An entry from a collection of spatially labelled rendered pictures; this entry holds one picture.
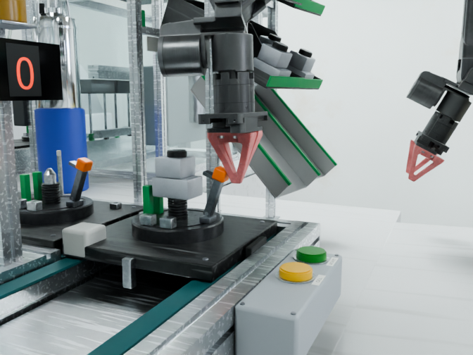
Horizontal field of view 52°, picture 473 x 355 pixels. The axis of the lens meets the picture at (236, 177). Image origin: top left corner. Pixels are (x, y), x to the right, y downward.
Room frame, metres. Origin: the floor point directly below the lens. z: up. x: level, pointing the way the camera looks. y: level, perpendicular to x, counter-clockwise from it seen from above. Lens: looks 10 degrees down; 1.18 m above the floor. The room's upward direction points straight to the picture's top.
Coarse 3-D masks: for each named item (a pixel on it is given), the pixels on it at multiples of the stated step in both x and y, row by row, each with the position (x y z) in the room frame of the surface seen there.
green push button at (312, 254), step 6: (300, 252) 0.62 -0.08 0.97; (306, 252) 0.61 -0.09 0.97; (312, 252) 0.61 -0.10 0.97; (318, 252) 0.61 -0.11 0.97; (324, 252) 0.62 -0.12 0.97; (300, 258) 0.61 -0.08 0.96; (306, 258) 0.61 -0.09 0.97; (312, 258) 0.60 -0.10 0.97; (318, 258) 0.60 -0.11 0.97; (324, 258) 0.61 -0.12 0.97
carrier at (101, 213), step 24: (48, 168) 0.83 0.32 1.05; (24, 192) 0.83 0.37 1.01; (48, 192) 0.82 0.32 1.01; (24, 216) 0.76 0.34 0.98; (48, 216) 0.76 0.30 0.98; (72, 216) 0.78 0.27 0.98; (96, 216) 0.81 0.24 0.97; (120, 216) 0.81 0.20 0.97; (24, 240) 0.69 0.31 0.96; (48, 240) 0.68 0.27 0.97
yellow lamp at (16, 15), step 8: (0, 0) 0.58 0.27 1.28; (8, 0) 0.58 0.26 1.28; (16, 0) 0.59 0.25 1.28; (24, 0) 0.60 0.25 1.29; (0, 8) 0.58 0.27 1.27; (8, 8) 0.58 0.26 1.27; (16, 8) 0.59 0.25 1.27; (24, 8) 0.60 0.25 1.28; (0, 16) 0.58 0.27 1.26; (8, 16) 0.58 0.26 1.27; (16, 16) 0.59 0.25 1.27; (24, 16) 0.60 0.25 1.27
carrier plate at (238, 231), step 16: (112, 224) 0.76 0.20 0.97; (128, 224) 0.76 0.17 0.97; (224, 224) 0.76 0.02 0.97; (240, 224) 0.76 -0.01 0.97; (256, 224) 0.76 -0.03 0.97; (272, 224) 0.76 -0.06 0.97; (112, 240) 0.67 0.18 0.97; (128, 240) 0.67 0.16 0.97; (208, 240) 0.67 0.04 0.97; (224, 240) 0.67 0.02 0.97; (240, 240) 0.67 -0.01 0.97; (96, 256) 0.64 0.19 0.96; (112, 256) 0.63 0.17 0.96; (144, 256) 0.61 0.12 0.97; (160, 256) 0.60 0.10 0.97; (176, 256) 0.60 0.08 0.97; (192, 256) 0.60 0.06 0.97; (208, 256) 0.60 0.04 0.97; (224, 256) 0.60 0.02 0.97; (240, 256) 0.64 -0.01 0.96; (160, 272) 0.60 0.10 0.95; (176, 272) 0.59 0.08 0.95; (192, 272) 0.58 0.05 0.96; (208, 272) 0.57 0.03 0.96; (224, 272) 0.60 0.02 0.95
